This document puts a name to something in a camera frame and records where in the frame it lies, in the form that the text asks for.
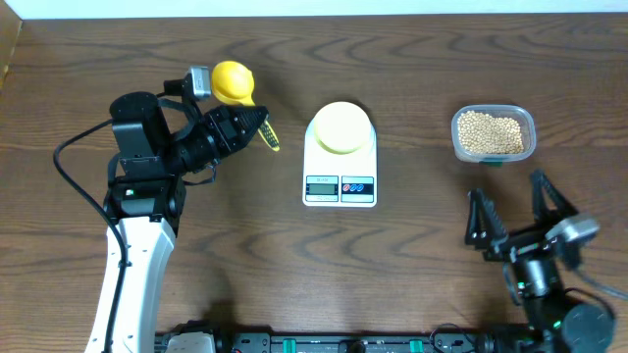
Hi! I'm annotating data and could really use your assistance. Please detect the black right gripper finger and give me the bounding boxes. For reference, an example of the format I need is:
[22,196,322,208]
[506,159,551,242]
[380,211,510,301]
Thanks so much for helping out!
[530,170,579,224]
[465,188,508,250]

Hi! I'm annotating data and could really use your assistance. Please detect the yellow measuring scoop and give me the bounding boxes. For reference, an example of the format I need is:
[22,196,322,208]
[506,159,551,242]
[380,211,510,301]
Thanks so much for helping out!
[210,61,281,152]

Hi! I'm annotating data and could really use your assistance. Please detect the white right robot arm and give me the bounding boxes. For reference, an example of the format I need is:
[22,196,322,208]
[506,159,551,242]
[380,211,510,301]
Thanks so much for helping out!
[465,170,616,352]

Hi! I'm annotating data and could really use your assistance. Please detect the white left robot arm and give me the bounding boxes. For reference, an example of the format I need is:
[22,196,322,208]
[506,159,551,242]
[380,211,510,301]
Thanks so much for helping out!
[86,91,269,352]

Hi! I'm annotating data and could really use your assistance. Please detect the yellow bowl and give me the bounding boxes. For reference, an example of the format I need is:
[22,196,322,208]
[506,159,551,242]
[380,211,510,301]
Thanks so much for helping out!
[312,101,372,155]

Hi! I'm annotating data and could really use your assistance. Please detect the white digital kitchen scale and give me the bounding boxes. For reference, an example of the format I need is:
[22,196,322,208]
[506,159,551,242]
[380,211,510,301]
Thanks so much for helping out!
[302,122,378,208]

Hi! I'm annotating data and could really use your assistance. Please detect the clear plastic container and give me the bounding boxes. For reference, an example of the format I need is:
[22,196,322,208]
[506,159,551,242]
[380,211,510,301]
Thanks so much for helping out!
[451,104,537,164]

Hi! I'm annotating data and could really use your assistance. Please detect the soybeans in container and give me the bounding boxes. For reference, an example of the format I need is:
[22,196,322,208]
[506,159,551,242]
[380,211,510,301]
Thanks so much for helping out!
[457,111,524,154]

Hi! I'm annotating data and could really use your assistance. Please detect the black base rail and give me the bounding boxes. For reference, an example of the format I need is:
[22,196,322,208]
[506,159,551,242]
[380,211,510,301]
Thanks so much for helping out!
[154,321,547,353]

